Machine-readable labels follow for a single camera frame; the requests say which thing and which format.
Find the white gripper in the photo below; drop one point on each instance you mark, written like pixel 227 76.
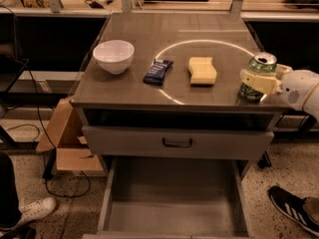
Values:
pixel 293 88

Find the green soda can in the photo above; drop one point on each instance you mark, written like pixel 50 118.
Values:
pixel 259 78

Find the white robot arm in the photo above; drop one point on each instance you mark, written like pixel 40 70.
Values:
pixel 298 89

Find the grey drawer cabinet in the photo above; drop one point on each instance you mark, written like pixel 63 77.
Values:
pixel 125 100

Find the open middle drawer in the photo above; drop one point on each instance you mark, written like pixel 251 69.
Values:
pixel 168 198

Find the closed top drawer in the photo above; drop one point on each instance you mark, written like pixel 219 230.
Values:
pixel 141 141

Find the yellow sponge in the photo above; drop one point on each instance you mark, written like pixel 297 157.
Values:
pixel 202 71

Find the blue snack bar wrapper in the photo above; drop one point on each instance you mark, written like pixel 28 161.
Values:
pixel 157 72

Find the black striped sneaker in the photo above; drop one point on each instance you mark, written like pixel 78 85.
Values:
pixel 304 211

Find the white ceramic bowl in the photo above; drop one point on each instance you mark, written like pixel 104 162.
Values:
pixel 114 56

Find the brown cardboard box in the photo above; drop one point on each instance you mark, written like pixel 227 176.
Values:
pixel 66 145

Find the white sneaker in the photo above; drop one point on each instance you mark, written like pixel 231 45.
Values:
pixel 36 209

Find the dark trouser leg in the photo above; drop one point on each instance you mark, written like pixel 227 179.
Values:
pixel 9 202

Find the black drawer handle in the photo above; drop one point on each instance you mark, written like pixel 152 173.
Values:
pixel 177 144

